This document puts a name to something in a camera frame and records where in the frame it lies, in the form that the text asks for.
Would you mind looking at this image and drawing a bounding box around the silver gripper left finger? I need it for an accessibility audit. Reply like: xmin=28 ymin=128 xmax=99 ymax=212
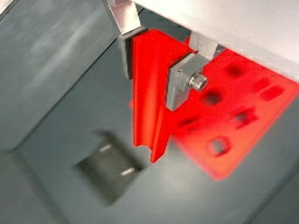
xmin=103 ymin=0 xmax=147 ymax=80

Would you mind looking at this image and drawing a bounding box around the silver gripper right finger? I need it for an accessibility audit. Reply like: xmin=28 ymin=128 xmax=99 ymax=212
xmin=166 ymin=31 xmax=225 ymax=111

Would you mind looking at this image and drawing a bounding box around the red arch bar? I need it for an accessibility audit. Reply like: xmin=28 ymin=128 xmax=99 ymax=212
xmin=134 ymin=29 xmax=192 ymax=163

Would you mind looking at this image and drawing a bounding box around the orange shape-sorter block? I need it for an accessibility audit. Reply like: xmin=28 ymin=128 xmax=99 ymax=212
xmin=172 ymin=50 xmax=299 ymax=180

